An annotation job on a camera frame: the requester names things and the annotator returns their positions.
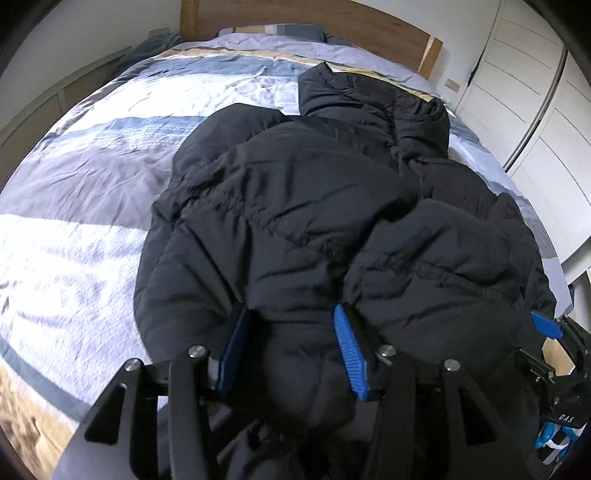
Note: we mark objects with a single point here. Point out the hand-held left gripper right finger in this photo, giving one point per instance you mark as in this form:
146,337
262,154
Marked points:
352,353

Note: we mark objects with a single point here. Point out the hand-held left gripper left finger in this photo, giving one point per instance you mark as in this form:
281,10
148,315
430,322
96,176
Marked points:
233,353

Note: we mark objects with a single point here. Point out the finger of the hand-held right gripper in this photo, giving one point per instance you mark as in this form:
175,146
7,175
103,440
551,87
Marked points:
535,367
545,325

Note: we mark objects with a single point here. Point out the black puffer jacket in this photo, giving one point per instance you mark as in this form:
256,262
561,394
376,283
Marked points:
300,207

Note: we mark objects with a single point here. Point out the striped grey blue duvet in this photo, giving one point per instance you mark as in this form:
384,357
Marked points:
92,184

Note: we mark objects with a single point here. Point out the white wardrobe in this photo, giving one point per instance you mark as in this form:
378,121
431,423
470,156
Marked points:
531,92

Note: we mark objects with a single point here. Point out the grey radiator cover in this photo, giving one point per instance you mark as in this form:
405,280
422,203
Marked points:
41,106

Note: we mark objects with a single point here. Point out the teal cloth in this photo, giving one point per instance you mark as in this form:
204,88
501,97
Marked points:
154,44

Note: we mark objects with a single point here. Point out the blue grey pillow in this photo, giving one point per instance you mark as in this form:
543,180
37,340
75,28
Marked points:
272,31

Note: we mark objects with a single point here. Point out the wooden headboard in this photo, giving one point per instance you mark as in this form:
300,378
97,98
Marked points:
351,23

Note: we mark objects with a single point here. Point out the wooden wall plate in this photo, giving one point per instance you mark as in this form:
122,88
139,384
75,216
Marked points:
453,85

